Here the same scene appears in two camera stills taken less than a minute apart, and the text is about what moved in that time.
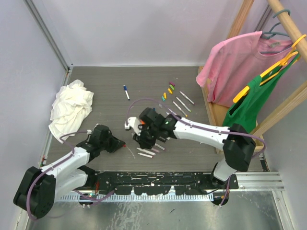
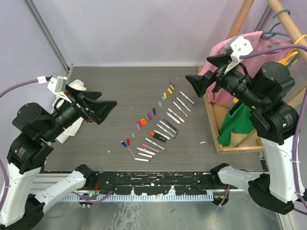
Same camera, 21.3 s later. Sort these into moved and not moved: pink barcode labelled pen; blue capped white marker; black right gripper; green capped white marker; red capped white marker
Moved: black right gripper; blue capped white marker
Not moved: pink barcode labelled pen; green capped white marker; red capped white marker
